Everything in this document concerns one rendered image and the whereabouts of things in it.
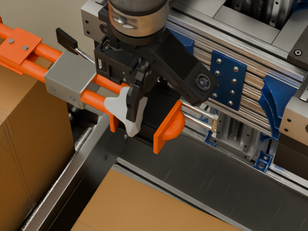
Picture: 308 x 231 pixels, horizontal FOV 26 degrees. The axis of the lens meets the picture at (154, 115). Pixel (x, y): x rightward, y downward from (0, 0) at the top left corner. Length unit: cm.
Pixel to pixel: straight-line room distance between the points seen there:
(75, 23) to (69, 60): 174
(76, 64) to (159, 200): 73
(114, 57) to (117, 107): 9
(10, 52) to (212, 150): 121
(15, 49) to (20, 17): 177
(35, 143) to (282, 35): 61
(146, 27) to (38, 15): 205
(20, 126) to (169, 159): 81
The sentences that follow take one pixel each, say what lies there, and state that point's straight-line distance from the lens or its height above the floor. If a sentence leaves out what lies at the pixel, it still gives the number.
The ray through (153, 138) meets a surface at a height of 123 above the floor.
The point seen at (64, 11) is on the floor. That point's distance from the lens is 285.
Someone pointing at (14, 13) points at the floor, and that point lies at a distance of 288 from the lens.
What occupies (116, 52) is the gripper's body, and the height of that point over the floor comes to 138.
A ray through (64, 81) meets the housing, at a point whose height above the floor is 125.
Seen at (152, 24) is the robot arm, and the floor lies 146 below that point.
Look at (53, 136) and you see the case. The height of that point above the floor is 72.
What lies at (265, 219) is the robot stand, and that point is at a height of 21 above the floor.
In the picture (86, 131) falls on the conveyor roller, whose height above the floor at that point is 55.
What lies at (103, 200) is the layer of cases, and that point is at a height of 54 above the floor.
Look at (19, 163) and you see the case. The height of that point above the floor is 77.
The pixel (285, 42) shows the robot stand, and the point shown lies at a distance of 150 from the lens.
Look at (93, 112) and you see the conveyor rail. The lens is 180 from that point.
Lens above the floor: 207
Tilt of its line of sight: 56 degrees down
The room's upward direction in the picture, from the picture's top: straight up
